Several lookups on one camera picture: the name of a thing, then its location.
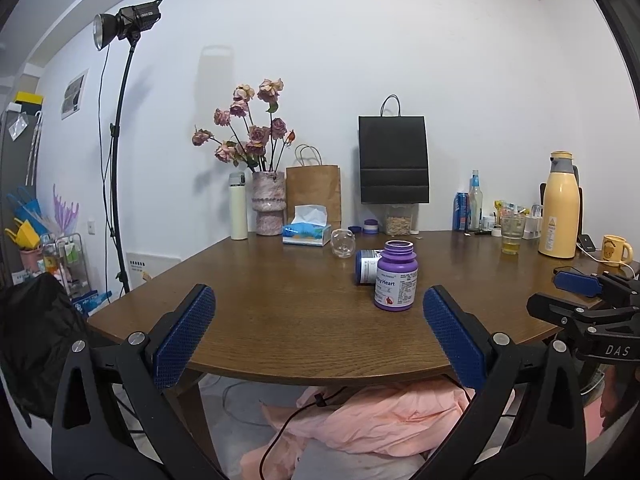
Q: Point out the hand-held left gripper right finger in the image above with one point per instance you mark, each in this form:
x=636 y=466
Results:
x=452 y=332

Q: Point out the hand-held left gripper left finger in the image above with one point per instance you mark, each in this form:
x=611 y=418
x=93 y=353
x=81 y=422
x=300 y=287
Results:
x=185 y=330

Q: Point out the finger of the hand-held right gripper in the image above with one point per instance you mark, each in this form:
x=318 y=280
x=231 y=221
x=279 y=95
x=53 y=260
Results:
x=565 y=312
x=580 y=284

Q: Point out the clear glass cup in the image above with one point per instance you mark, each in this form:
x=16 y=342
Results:
x=343 y=243

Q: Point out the person's right forearm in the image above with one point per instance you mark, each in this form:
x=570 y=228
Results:
x=622 y=395

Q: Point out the yellow cartoon mug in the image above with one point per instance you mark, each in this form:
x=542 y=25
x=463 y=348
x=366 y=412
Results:
x=613 y=251

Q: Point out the yellow thermos jug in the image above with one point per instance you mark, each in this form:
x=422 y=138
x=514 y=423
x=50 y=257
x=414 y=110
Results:
x=558 y=210

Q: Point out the purple pill bottle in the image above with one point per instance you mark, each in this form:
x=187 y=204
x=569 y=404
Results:
x=396 y=280

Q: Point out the white condiment box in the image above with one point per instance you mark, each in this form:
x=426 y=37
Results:
x=533 y=222

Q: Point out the glass with yellow liquid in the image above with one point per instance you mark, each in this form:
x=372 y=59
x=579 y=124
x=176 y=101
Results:
x=512 y=240

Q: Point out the blue pill bottle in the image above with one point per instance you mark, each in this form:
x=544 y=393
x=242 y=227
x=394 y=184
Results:
x=365 y=266

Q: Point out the pink cloth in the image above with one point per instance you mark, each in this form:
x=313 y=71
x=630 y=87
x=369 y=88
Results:
x=380 y=420

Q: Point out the blue drink can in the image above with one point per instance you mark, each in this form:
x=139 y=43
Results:
x=459 y=212

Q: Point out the clear oat container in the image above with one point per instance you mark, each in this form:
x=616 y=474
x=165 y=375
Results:
x=398 y=220

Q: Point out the clear glass bottle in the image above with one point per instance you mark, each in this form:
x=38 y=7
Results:
x=475 y=205

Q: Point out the white thermos bottle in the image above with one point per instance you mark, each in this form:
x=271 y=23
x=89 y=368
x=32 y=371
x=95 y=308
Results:
x=238 y=210

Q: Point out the small purple lid jar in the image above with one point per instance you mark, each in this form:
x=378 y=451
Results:
x=371 y=227

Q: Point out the black cloth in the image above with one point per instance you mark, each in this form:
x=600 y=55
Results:
x=35 y=340

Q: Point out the pink marbled vase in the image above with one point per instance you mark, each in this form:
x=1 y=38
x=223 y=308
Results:
x=268 y=202

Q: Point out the blue tissue box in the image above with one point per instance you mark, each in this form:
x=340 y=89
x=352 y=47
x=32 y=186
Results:
x=305 y=232

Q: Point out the purple hanger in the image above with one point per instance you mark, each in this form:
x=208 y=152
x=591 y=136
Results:
x=65 y=210

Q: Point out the black paper bag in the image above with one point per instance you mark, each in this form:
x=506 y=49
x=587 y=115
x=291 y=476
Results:
x=394 y=160

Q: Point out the black light stand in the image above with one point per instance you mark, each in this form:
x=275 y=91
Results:
x=116 y=160

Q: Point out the brown paper bag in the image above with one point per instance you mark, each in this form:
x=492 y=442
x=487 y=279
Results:
x=315 y=190

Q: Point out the blue hangers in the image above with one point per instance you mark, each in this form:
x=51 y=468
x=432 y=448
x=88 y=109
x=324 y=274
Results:
x=25 y=207

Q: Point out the dried pink roses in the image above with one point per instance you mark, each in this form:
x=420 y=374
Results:
x=257 y=135

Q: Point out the grey cabinet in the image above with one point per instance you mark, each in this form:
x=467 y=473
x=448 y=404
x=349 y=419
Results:
x=15 y=185

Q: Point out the yellow box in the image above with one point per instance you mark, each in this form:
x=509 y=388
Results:
x=29 y=98

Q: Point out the black studio light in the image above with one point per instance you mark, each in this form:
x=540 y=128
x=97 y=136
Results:
x=125 y=21

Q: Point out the white wall socket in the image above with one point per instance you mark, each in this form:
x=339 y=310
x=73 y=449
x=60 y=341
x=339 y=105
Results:
x=91 y=226

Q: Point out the wall poster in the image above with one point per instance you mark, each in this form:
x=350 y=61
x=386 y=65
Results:
x=74 y=94

